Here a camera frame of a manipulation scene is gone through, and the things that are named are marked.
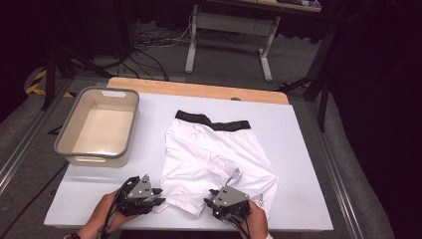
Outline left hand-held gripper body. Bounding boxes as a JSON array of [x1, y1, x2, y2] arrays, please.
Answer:
[[115, 173, 157, 217]]

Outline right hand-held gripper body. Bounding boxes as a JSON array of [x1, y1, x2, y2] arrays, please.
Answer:
[[212, 184, 252, 223]]

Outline white shorts with black waistband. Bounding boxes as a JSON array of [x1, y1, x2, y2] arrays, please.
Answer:
[[152, 109, 281, 219]]

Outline beige basket with grey rim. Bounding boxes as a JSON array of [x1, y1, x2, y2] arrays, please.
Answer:
[[54, 87, 140, 168]]

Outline person's right hand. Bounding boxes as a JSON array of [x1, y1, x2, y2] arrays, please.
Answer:
[[232, 200, 270, 239]]

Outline person's left hand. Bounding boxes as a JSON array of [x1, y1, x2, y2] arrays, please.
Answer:
[[96, 191, 140, 231]]

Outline wooden table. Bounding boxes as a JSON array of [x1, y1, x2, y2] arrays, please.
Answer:
[[106, 77, 291, 106]]

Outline black metal stand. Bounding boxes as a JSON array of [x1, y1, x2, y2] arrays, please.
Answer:
[[278, 19, 337, 132], [41, 0, 115, 112]]

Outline right hand-held gripper black cable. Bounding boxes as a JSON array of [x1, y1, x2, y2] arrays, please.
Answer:
[[228, 215, 252, 239]]

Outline hand-held gripper black cable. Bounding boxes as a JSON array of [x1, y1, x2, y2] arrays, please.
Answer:
[[99, 185, 131, 239], [228, 215, 252, 239]]

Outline left hand-held gripper black cable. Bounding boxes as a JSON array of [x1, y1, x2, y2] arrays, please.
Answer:
[[99, 185, 131, 239]]

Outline aluminium floor rail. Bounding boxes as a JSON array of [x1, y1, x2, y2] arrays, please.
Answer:
[[0, 79, 74, 195], [306, 99, 366, 239]]

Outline bundle of floor cables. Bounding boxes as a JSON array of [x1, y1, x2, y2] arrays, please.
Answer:
[[108, 13, 195, 82]]

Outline desk with white metal frame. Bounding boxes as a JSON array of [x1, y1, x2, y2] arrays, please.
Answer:
[[184, 0, 323, 84]]

